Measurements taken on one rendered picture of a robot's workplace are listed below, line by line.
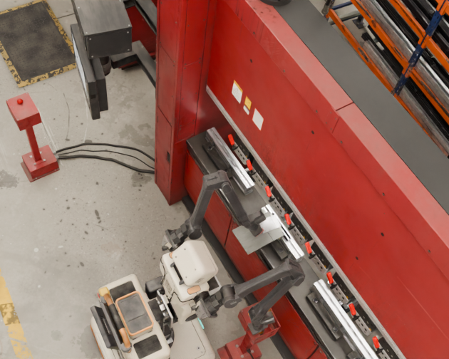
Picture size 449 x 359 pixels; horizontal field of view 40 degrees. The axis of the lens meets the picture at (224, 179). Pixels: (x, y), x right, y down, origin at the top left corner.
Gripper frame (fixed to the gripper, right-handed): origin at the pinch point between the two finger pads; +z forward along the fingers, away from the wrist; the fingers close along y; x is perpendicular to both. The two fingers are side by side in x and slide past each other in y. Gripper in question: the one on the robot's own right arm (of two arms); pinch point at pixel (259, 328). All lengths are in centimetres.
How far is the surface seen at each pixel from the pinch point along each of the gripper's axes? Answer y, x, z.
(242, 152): 38, 89, -38
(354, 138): 67, 24, -135
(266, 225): 32, 50, -13
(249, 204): 31, 73, 0
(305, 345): 21.6, -16.6, 28.0
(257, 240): 23, 44, -15
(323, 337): 30.4, -21.8, 0.2
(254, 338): -4.7, -2.3, 8.9
